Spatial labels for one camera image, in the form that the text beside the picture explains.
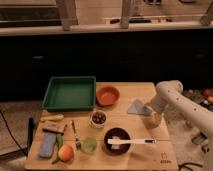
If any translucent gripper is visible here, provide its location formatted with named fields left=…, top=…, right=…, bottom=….
left=143, top=106, right=163, bottom=129

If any light blue towel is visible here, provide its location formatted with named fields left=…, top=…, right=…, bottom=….
left=127, top=99, right=150, bottom=116

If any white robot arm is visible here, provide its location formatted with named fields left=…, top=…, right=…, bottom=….
left=148, top=80, right=213, bottom=140

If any dark brown bowl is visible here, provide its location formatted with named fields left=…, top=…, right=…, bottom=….
left=103, top=127, right=130, bottom=156

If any red bowl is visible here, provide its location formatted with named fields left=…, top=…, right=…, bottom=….
left=96, top=86, right=120, bottom=106

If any white cup of grapes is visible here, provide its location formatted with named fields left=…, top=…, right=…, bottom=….
left=90, top=110, right=107, bottom=128

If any green plastic cup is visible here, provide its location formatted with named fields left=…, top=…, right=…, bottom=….
left=82, top=137, right=97, bottom=154

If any silver fork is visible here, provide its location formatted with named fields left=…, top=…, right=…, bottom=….
left=71, top=120, right=81, bottom=150

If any green plastic tray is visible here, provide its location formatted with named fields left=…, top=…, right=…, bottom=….
left=42, top=76, right=96, bottom=112

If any orange peach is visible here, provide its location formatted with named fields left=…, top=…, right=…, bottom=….
left=58, top=145, right=74, bottom=162

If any green pea pod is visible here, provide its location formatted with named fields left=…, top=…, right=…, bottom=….
left=51, top=134, right=63, bottom=164

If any yellow banana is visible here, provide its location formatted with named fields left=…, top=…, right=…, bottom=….
left=40, top=114, right=64, bottom=122

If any wooden brush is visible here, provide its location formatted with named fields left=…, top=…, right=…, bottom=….
left=43, top=122, right=65, bottom=134

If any blue sponge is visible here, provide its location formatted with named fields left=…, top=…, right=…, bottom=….
left=39, top=133, right=56, bottom=158

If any white spatula black handle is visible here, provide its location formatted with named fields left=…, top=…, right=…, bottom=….
left=107, top=139, right=156, bottom=145

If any black cable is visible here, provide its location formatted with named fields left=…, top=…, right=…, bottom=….
left=0, top=110, right=28, bottom=158

